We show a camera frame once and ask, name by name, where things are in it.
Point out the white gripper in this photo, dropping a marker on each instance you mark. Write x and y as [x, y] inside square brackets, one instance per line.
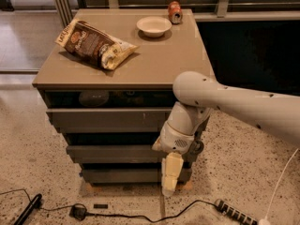
[172, 140]

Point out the grey drawer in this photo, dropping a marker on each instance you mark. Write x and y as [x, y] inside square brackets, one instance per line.
[108, 120]
[120, 176]
[114, 154]

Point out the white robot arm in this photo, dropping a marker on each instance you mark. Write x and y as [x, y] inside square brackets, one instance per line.
[197, 95]

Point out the grey top drawer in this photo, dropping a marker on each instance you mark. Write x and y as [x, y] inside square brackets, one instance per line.
[108, 120]

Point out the grey three-drawer cabinet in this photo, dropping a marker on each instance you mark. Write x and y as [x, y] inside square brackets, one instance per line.
[143, 80]

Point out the grey bottom drawer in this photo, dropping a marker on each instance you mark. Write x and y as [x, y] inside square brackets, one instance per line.
[120, 176]

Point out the grey round object in drawer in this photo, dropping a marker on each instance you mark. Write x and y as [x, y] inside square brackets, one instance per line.
[92, 98]

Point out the small black floor block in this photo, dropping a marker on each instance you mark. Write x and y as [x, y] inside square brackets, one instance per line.
[100, 206]

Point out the black power strip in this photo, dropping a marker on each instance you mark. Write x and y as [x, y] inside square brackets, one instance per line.
[227, 210]

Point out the white bowl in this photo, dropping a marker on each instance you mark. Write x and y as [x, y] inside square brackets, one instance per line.
[153, 26]

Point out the orange soda can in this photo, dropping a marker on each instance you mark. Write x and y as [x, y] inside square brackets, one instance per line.
[175, 12]

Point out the brown chip bag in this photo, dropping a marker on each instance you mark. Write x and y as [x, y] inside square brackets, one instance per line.
[93, 46]

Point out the black bar on floor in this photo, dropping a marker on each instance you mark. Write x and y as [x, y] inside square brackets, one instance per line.
[33, 204]

